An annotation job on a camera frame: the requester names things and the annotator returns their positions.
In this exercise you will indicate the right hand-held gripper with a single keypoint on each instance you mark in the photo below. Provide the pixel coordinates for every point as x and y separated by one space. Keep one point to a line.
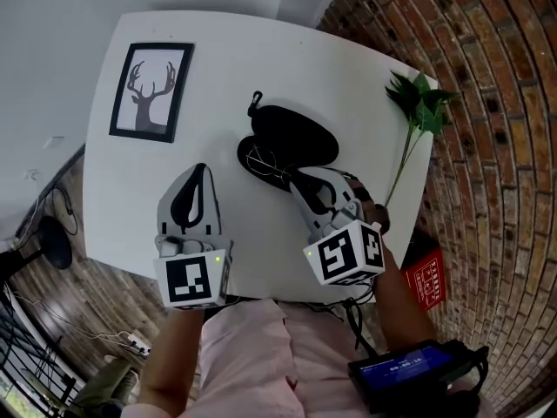
348 255

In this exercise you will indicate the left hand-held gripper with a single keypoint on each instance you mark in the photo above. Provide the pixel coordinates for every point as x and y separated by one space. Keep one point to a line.
191 279

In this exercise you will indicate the black glasses case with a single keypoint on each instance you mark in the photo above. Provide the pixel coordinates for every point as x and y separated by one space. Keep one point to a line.
300 133

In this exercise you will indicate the person's left forearm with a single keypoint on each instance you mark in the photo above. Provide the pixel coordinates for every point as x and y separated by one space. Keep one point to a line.
167 364

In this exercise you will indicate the person's right forearm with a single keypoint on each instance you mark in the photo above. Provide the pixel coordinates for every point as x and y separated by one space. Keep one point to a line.
404 307

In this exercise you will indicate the person's right hand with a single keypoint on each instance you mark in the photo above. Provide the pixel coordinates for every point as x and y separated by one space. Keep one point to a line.
374 213

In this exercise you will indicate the red fire equipment box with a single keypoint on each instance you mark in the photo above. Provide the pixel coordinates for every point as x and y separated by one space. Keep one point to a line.
428 281

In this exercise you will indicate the black framed deer picture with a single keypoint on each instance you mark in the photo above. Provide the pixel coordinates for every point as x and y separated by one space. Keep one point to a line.
148 92

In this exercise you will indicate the black floor fan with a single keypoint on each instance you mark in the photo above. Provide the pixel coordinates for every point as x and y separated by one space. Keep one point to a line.
54 242

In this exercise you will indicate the green artificial leaf sprig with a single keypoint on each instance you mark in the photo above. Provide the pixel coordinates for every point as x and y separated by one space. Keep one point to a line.
424 107

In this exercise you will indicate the person's pink clothing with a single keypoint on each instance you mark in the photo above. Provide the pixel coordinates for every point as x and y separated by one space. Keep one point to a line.
257 364

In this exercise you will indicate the white table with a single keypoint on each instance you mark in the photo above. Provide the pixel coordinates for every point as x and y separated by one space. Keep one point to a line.
270 55

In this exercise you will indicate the black device with blue screen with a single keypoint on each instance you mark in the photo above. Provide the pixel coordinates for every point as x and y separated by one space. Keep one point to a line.
396 372

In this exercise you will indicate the olive green bag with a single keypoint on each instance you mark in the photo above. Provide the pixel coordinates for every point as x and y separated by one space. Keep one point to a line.
109 383

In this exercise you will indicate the black metal rack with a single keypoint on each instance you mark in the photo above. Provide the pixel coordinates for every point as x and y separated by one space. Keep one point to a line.
30 364

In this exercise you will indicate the white wall socket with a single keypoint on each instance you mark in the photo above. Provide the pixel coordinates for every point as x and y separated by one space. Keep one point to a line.
31 174
53 142

